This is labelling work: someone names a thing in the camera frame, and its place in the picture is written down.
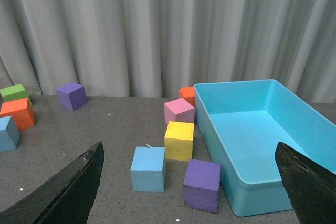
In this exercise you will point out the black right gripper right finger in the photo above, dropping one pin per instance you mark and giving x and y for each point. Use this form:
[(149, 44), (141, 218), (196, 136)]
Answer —
[(309, 186)]

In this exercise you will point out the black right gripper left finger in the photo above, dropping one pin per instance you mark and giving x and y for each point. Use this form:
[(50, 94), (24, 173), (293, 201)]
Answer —
[(67, 197)]

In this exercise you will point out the light blue foam cube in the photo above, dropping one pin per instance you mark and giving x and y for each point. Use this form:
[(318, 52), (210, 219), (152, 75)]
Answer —
[(148, 169)]

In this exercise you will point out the light blue plastic bin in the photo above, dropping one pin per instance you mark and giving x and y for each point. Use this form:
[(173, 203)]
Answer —
[(242, 123)]

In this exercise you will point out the orange foam cube left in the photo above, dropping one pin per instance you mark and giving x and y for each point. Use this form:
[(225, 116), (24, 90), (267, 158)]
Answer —
[(21, 111)]

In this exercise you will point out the purple foam cube at back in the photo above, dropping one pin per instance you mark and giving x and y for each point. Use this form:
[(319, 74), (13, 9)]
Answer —
[(72, 96)]

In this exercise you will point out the purple foam cube near bin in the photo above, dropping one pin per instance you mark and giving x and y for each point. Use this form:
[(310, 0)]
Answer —
[(201, 185)]

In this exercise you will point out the green foam cube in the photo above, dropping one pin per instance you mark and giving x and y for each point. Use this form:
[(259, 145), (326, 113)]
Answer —
[(15, 92)]

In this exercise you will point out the yellow foam cube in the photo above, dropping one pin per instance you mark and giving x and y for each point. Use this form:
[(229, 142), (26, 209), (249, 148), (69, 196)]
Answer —
[(178, 141)]

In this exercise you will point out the pink foam cube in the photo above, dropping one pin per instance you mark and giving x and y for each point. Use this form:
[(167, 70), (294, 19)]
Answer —
[(179, 110)]

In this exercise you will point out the orange foam cube by bin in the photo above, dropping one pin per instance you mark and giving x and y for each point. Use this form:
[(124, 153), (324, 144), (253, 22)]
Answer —
[(188, 94)]

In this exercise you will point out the grey curtain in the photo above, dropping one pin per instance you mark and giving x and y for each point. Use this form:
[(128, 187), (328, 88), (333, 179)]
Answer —
[(152, 48)]

